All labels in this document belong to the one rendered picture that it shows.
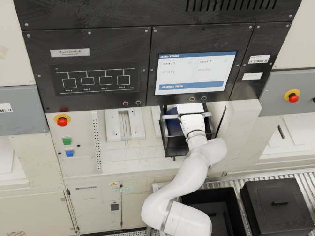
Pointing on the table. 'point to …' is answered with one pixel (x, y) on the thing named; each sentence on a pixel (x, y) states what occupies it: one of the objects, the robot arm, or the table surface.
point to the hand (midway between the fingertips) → (188, 107)
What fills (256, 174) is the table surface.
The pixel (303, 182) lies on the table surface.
